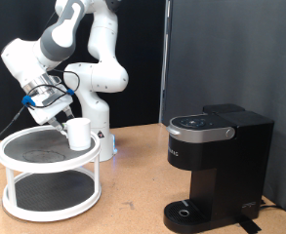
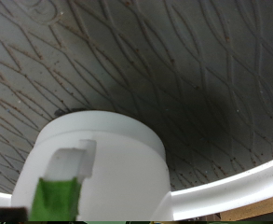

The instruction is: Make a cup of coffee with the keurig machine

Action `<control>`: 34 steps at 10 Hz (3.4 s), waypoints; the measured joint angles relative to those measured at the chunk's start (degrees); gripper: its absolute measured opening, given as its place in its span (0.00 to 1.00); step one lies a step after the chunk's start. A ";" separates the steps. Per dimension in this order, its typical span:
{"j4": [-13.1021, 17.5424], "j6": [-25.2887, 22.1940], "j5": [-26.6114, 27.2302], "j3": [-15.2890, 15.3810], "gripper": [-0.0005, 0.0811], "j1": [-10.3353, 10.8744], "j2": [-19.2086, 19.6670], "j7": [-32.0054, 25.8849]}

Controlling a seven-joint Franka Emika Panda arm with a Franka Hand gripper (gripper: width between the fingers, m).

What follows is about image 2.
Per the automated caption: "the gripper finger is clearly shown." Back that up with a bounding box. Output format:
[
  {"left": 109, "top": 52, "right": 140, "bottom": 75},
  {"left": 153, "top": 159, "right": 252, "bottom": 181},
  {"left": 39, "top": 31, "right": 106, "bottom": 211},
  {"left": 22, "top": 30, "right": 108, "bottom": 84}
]
[{"left": 0, "top": 206, "right": 29, "bottom": 222}]

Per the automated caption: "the white mug with green tape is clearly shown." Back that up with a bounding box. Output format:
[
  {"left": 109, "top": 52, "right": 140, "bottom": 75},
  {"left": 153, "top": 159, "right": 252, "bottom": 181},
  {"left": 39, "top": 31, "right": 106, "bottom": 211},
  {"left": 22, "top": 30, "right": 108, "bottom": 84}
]
[{"left": 10, "top": 110, "right": 174, "bottom": 222}]

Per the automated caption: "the white two-tier turntable stand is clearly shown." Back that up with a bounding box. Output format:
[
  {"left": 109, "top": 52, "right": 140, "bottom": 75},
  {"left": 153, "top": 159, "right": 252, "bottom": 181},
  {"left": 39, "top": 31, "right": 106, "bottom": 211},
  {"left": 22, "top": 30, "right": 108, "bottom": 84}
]
[{"left": 0, "top": 0, "right": 273, "bottom": 222}]

